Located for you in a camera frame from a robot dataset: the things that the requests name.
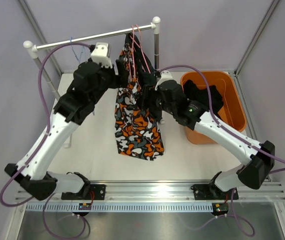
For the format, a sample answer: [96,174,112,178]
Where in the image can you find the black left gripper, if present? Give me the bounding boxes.
[89,59,129,105]

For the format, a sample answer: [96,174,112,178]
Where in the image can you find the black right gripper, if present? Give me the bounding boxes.
[135,85,177,116]

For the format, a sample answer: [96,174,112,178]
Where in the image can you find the pink wire hanger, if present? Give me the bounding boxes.
[128,24,140,106]
[131,24,151,74]

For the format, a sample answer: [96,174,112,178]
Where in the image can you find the orange camouflage shorts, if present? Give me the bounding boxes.
[114,45,165,161]

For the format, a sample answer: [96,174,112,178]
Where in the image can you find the black shorts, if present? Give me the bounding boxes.
[183,79,224,118]

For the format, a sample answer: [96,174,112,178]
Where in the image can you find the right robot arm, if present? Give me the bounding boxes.
[138,79,275,200]

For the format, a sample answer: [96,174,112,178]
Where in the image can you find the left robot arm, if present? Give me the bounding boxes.
[4,58,129,201]

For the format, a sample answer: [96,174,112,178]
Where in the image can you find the dark green shorts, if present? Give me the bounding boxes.
[124,33,157,87]

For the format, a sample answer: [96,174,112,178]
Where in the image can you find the orange plastic laundry basket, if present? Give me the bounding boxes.
[180,71,247,132]

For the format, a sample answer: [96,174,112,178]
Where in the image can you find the metal clothes rack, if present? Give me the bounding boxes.
[23,16,161,101]

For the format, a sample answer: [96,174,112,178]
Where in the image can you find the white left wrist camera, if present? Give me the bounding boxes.
[90,42,113,69]

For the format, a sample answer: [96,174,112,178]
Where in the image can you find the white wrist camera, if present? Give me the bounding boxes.
[154,70,173,91]
[90,42,113,69]

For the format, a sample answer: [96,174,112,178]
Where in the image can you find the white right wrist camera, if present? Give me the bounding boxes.
[154,70,173,91]

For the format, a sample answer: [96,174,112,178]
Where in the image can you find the blue wire hanger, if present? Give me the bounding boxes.
[69,36,90,62]

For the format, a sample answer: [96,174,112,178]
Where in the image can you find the aluminium mounting rail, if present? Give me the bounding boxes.
[14,181,285,202]

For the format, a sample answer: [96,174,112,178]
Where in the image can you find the white slotted cable duct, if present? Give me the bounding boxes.
[26,202,213,213]

